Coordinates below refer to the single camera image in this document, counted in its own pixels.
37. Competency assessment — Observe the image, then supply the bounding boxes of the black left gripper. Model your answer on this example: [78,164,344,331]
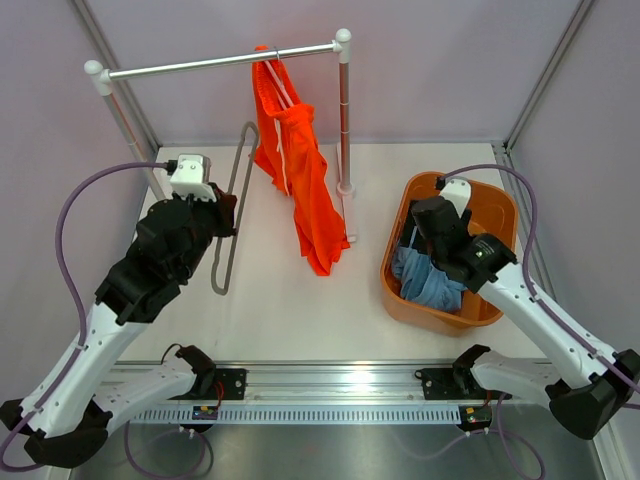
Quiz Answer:
[173,182,238,281]

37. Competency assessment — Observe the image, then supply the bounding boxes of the light blue shorts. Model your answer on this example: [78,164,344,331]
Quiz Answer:
[391,246,466,312]

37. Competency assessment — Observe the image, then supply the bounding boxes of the grey clothes hanger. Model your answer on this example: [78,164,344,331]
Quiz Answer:
[209,121,260,296]

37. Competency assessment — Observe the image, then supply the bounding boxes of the orange shorts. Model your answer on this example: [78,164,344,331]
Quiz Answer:
[251,59,349,276]

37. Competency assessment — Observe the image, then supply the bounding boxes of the pink clothes hanger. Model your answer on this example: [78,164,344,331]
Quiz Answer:
[264,60,293,196]

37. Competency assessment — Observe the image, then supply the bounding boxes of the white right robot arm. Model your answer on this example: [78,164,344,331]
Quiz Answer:
[409,195,639,440]

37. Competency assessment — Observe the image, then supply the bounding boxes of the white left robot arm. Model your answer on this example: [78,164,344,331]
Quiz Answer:
[1,184,237,469]

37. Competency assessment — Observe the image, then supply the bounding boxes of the orange plastic basket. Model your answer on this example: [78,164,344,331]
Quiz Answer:
[380,172,518,337]

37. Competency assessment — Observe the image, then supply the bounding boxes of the white metal clothes rack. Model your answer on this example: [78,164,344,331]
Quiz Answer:
[84,28,358,243]

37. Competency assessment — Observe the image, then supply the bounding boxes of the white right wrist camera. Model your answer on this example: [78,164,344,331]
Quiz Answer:
[435,176,472,222]

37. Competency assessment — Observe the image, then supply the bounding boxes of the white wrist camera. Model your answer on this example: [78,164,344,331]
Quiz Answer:
[435,176,472,222]
[167,154,217,202]

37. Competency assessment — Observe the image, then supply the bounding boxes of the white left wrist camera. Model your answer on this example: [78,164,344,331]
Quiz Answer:
[167,154,217,202]

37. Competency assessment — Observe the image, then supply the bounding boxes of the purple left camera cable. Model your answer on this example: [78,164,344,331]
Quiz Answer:
[0,160,214,474]

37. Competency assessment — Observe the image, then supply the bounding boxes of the aluminium mounting rail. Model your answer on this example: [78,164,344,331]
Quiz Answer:
[98,360,487,411]

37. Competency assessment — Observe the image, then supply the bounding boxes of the white slotted cable duct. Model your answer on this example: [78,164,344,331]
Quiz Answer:
[131,404,462,425]

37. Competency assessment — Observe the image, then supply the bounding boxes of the aluminium frame post left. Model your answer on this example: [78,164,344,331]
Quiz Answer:
[69,0,164,161]

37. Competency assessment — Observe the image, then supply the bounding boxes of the aluminium frame post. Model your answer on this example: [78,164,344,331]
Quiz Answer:
[503,0,597,154]
[69,0,164,161]

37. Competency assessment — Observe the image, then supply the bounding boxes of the aluminium frame post right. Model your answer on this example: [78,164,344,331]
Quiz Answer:
[503,0,597,154]

